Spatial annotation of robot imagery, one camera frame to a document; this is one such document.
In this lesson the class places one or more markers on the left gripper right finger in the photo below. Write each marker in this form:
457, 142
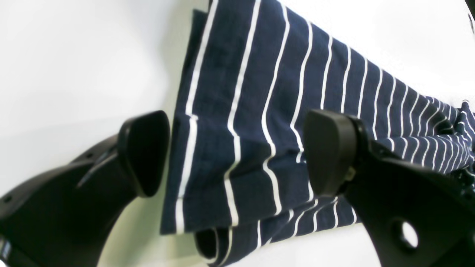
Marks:
414, 216

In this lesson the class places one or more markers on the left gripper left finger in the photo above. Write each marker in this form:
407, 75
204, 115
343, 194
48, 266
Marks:
63, 217

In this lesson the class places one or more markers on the navy white-striped T-shirt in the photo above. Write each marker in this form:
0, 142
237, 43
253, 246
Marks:
281, 130

